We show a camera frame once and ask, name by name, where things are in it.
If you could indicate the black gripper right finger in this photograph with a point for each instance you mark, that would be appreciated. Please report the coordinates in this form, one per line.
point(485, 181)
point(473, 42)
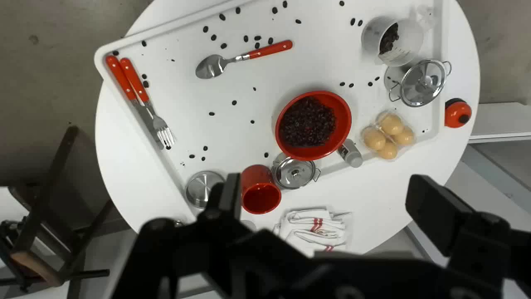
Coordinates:
point(458, 226)

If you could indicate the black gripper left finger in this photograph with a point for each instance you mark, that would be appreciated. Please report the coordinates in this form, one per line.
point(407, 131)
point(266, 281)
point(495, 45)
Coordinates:
point(226, 196)

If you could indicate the clear jar with coffee beans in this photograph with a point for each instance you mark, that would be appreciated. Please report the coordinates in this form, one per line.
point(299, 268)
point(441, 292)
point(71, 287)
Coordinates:
point(410, 38)

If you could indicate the small steel bowl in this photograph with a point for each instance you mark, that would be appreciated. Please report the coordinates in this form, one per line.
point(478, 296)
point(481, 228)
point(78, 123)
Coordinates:
point(203, 188)

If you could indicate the orange bowl with coffee beans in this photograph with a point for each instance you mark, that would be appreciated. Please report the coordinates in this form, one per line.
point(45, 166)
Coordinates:
point(312, 125)

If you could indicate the orange cup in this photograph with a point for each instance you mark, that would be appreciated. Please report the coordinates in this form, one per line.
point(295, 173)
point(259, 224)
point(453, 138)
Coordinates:
point(259, 191)

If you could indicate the white plastic tray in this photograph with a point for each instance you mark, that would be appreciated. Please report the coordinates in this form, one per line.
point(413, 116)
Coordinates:
point(232, 126)

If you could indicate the white red-striped towel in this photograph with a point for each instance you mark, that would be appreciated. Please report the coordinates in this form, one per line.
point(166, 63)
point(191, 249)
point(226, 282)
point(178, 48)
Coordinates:
point(312, 226)

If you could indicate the orange black round container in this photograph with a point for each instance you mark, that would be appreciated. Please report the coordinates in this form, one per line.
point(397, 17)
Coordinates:
point(456, 111)

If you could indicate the steel salt shaker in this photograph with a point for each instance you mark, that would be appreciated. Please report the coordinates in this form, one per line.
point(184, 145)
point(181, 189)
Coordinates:
point(350, 153)

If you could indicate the dark wooden chair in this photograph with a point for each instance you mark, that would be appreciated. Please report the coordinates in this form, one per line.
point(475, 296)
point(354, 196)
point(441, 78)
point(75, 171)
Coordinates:
point(43, 233)

